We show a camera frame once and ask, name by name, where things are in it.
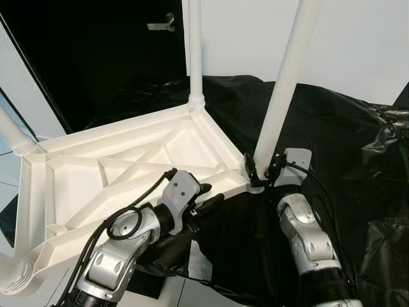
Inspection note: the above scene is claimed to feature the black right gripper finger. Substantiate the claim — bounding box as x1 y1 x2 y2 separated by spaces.
244 153 261 186

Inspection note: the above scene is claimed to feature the white plastic table top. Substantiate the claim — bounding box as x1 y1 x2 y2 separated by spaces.
13 102 256 295

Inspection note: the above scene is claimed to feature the black table cloth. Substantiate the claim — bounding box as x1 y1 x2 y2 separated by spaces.
0 75 409 306

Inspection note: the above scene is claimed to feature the black door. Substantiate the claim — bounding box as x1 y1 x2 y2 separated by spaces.
0 0 191 132

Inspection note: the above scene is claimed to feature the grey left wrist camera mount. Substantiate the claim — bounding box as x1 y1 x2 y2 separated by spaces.
157 169 202 234

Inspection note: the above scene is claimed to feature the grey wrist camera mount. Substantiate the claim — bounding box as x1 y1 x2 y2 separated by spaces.
276 148 313 187
157 169 202 234

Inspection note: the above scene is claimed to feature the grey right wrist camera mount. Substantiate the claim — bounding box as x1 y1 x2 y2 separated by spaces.
276 148 313 187

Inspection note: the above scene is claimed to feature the white table pedestal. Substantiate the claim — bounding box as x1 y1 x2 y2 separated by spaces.
157 278 186 307

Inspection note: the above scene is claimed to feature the dark grey frame post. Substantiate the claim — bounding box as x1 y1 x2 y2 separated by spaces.
391 83 409 109

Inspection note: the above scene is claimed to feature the silver door handle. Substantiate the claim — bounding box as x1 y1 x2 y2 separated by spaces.
147 13 176 31

